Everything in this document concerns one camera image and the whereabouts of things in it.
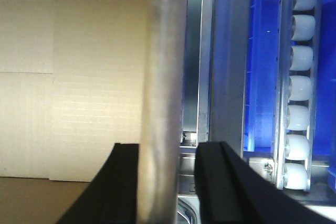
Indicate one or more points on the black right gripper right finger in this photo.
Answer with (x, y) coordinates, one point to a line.
(229, 191)

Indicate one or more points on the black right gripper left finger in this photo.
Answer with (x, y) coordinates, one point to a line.
(111, 196)

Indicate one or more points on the brown EcoFlow cardboard box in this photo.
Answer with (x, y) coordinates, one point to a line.
(71, 87)

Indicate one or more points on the right white roller track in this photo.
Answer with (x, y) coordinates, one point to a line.
(298, 53)

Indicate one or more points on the large blue plastic crate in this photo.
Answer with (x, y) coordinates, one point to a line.
(231, 77)

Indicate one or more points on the silver metal shelf rail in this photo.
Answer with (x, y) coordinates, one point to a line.
(162, 113)

